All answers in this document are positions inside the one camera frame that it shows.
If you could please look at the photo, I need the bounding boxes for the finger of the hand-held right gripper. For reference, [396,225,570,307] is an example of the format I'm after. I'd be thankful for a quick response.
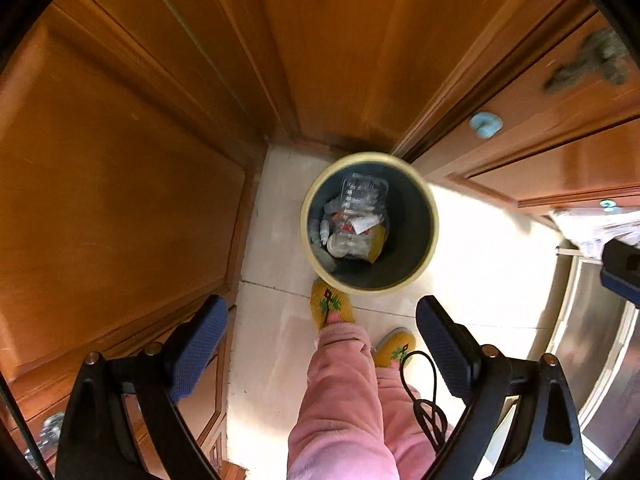
[600,239,640,307]

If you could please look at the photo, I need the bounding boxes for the metal cabinet door handle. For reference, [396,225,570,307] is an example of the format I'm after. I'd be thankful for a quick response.
[542,27,630,95]

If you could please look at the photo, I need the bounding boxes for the pink fleece pants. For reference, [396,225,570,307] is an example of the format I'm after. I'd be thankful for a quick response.
[287,322,453,480]

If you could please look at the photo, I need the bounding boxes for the brown wooden kitchen cabinet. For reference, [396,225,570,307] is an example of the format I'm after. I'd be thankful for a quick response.
[0,0,640,480]

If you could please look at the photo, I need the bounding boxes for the clear plastic bag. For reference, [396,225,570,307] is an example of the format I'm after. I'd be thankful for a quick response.
[549,205,640,262]

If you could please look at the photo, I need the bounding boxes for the yellow knitted slipper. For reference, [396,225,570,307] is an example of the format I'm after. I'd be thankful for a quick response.
[310,279,357,332]
[372,327,417,369]

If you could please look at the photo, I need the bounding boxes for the clear plastic food container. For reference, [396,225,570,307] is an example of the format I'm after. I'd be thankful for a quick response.
[330,172,392,221]

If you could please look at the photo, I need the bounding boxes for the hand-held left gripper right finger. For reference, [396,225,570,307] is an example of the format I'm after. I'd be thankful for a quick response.
[415,295,586,480]

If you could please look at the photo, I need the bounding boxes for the black cable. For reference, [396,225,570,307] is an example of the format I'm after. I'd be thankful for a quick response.
[399,351,452,454]

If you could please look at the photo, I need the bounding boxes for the round yellow-rimmed trash bin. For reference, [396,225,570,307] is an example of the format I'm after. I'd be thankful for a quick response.
[300,151,440,296]

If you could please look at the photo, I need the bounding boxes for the yellow packet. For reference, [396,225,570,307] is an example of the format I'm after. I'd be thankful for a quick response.
[367,225,389,264]

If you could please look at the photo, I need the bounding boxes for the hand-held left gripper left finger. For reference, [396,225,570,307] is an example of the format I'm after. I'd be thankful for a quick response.
[55,294,230,480]

